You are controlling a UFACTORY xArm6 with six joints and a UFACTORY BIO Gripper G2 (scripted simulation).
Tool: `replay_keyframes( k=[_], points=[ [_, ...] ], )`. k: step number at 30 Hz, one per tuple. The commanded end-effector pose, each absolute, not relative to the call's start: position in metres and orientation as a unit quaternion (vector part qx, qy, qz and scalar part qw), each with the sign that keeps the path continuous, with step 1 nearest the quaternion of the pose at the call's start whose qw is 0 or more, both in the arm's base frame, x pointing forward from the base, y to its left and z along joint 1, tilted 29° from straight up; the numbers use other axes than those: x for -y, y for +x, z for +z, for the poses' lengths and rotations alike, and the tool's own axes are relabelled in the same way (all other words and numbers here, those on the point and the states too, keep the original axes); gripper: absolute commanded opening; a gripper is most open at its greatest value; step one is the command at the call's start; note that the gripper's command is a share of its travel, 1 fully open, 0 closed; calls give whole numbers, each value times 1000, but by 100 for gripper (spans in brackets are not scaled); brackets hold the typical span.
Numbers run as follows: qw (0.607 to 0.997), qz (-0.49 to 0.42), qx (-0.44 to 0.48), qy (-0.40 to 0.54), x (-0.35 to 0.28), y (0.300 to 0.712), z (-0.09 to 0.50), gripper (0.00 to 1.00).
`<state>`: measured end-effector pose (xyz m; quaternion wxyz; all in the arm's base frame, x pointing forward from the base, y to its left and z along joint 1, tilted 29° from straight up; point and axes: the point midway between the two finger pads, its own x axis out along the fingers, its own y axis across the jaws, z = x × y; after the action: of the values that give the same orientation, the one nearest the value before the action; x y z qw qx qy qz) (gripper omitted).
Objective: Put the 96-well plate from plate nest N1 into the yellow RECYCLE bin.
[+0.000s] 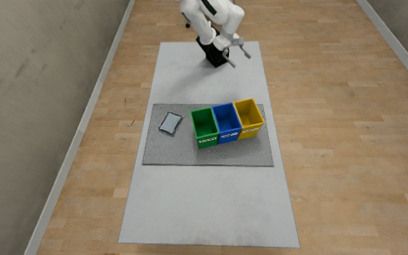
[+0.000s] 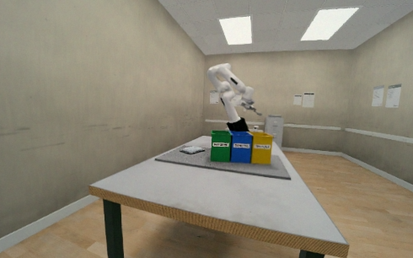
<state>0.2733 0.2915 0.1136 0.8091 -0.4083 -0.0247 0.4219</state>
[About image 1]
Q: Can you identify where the blue bin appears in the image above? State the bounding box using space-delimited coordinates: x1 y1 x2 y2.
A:
211 102 242 144

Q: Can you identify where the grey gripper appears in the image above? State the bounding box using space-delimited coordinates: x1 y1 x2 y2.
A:
213 33 251 68

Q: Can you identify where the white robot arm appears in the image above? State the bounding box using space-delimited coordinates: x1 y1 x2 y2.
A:
180 0 244 45

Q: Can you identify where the green bin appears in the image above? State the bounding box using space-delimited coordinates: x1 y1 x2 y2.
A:
190 107 220 149

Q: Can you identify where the yellow recycle bin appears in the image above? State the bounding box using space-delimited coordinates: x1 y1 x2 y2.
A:
233 98 265 140

